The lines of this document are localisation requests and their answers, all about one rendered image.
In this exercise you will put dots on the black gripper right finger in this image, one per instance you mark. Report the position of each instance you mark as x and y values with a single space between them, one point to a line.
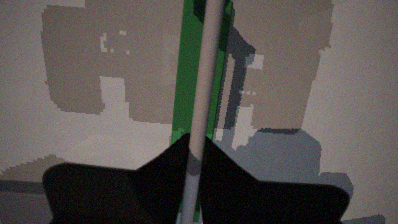
230 195

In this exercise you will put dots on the grey pin with red cap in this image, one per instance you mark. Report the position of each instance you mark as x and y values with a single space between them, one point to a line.
203 94

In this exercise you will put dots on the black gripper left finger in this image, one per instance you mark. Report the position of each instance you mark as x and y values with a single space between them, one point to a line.
151 193

